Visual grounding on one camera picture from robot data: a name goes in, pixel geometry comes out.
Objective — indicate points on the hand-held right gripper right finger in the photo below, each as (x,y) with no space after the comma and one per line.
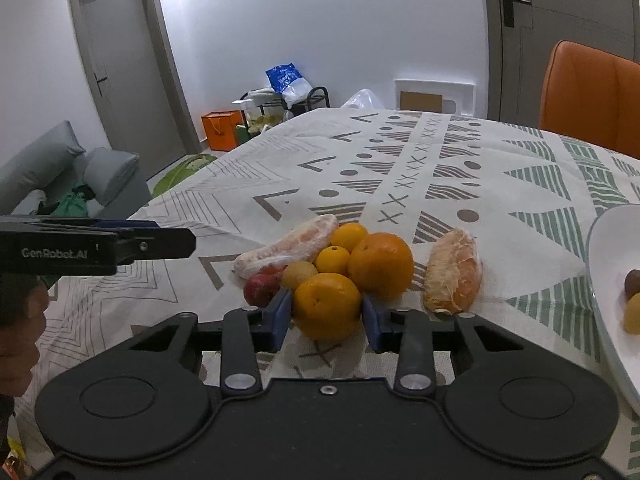
(372,325)

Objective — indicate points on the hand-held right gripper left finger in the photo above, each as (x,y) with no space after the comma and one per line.
(280,320)

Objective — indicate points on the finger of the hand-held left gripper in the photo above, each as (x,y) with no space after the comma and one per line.
(160,245)
(130,224)

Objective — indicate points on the red fruit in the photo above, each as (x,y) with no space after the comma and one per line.
(257,291)

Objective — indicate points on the large orange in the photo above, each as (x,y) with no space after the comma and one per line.
(382,262)
(325,305)

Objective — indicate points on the yellow-green round fruit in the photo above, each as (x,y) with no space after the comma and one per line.
(299,275)
(632,316)

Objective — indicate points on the small yellow orange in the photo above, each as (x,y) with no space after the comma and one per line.
(332,260)

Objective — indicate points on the pink pomelo segment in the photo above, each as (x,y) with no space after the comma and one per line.
(290,242)

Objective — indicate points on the peeled orange pomelo segment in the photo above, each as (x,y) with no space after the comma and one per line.
(452,272)

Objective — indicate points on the white plate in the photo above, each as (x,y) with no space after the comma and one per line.
(607,280)

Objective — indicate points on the person's left hand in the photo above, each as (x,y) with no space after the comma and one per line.
(20,345)

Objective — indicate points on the grey cushion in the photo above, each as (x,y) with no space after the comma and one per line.
(110,175)

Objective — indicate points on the green cloth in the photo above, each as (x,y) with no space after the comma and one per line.
(70,202)

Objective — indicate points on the green floor mat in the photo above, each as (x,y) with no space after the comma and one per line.
(182,172)

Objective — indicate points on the grey sofa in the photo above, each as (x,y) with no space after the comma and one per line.
(35,160)

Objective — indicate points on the orange paper bag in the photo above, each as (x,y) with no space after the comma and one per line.
(222,130)

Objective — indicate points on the green box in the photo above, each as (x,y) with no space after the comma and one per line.
(242,134)

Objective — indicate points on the yellow-green bundle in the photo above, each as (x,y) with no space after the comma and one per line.
(262,122)

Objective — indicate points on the patterned tablecloth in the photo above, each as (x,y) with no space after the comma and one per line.
(450,160)

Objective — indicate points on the blue and white plastic bag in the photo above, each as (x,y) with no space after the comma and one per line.
(287,80)

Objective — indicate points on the black rack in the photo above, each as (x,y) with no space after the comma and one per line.
(317,100)

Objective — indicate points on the clear plastic bag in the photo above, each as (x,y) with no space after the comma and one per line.
(362,100)

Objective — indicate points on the brown cardboard piece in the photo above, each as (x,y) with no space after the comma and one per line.
(420,101)

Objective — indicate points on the white foam packaging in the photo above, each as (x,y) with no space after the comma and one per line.
(457,95)

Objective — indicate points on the dark purple round fruit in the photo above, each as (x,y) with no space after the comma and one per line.
(633,284)

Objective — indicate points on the orange chair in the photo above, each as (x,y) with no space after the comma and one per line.
(590,95)

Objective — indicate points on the grey door with black lock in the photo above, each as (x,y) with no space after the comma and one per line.
(575,0)

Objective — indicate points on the grey door with narrow frame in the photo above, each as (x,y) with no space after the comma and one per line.
(125,60)

